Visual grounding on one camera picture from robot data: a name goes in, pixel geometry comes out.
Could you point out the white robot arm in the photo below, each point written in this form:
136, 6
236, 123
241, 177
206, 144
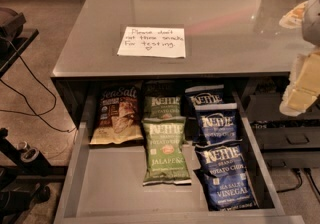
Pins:
305, 16

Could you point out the front blue vinegar chip bag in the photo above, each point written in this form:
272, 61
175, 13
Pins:
223, 176

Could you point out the grey counter cabinet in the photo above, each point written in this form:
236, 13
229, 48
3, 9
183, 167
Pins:
223, 37

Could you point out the white handwritten paper note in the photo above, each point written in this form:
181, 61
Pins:
153, 42

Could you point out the grey open top drawer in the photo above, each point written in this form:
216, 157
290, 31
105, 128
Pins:
104, 186

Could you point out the brown sea salt chip bag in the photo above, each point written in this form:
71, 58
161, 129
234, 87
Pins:
118, 117

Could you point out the middle blue chip bag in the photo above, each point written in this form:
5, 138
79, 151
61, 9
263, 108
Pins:
218, 122

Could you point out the black lower drawer unit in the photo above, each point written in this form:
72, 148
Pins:
284, 141

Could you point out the rear blue chip bag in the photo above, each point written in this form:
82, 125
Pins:
205, 95

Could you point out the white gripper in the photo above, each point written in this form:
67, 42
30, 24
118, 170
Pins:
312, 21

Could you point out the green jalapeno chip bag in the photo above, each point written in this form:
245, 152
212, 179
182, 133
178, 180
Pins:
165, 161
162, 107

